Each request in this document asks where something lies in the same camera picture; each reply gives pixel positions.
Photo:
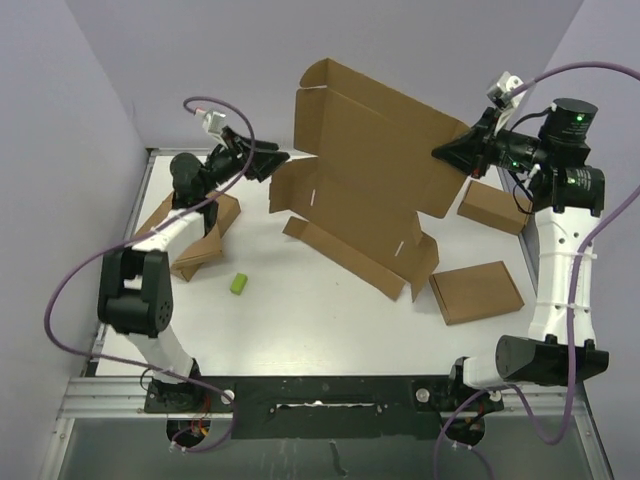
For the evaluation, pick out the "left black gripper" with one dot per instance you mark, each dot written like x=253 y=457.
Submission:
x=265 y=157

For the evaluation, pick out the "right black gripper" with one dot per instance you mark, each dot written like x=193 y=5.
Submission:
x=472 y=151

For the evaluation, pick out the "large cardboard box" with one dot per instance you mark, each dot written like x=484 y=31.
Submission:
x=366 y=176

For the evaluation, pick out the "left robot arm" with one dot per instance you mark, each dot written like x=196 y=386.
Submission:
x=135 y=293

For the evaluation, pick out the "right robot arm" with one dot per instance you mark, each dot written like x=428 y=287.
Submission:
x=567 y=205

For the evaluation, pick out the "folded cardboard box far right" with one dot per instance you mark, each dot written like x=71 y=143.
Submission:
x=494 y=208

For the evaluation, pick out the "flat cardboard box near right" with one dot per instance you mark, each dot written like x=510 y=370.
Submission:
x=476 y=293

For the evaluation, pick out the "green block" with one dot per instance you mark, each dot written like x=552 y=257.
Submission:
x=238 y=283

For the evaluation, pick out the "folded cardboard boxes left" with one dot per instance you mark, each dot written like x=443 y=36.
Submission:
x=189 y=238

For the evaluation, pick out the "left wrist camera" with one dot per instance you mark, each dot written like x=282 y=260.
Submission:
x=213 y=123

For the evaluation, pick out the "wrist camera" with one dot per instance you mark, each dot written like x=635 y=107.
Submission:
x=500 y=91
x=213 y=123

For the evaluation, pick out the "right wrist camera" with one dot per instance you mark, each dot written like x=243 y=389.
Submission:
x=500 y=91

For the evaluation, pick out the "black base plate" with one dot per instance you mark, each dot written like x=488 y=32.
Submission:
x=330 y=407

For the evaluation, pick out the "aluminium table frame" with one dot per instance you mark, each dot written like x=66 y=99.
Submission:
x=312 y=353

